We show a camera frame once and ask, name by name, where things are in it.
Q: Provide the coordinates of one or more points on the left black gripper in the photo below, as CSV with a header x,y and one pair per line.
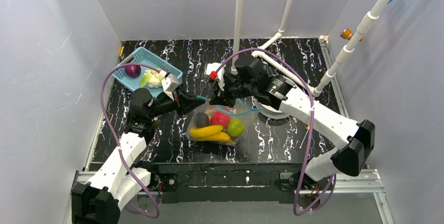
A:
x,y
179,102

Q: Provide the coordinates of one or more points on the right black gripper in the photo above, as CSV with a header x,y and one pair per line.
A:
x,y
225,90

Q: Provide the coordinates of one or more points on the red apple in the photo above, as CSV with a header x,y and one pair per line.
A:
x,y
219,118

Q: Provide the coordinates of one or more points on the clear zip top bag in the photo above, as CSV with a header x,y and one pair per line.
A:
x,y
247,113

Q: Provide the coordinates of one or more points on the yellow banana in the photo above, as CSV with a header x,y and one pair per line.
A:
x,y
218,137
205,131

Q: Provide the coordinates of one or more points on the green pepper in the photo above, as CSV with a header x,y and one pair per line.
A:
x,y
235,127

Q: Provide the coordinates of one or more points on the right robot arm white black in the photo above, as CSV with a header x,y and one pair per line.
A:
x,y
353,141

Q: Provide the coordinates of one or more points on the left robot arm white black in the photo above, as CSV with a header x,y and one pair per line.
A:
x,y
102,198

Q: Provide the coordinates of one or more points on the white cauliflower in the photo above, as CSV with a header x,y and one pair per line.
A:
x,y
152,79

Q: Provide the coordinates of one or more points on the dark purple onion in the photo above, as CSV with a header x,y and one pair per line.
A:
x,y
133,71

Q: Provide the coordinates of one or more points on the blue plastic basket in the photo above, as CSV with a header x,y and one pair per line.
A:
x,y
144,56

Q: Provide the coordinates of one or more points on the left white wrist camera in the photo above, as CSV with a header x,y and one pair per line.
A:
x,y
169,83

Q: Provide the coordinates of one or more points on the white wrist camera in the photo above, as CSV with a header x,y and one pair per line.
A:
x,y
169,83
215,73

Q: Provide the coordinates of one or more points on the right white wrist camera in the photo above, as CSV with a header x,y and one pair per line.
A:
x,y
215,73

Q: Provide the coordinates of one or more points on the white pvc pipe frame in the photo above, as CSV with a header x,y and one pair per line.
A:
x,y
253,30

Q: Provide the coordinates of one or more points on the yellow handled screwdriver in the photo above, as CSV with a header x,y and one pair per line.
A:
x,y
305,136

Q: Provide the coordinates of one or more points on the orange knob on wall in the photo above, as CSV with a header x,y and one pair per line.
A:
x,y
346,34

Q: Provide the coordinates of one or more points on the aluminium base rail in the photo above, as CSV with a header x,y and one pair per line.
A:
x,y
184,183

